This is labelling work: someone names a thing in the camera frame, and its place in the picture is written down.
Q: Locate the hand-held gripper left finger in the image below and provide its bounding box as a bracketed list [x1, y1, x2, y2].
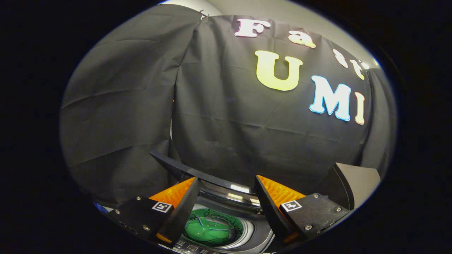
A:
[107, 177, 201, 248]

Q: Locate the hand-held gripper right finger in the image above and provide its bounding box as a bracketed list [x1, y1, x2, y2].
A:
[254, 175, 351, 244]

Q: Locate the dark washing machine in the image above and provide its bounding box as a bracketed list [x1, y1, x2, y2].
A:
[169, 189, 283, 254]

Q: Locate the green polo shirt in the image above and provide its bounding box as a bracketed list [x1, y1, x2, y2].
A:
[184, 208, 244, 247]

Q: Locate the black backdrop cloth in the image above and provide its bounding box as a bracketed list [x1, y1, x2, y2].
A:
[59, 4, 398, 208]

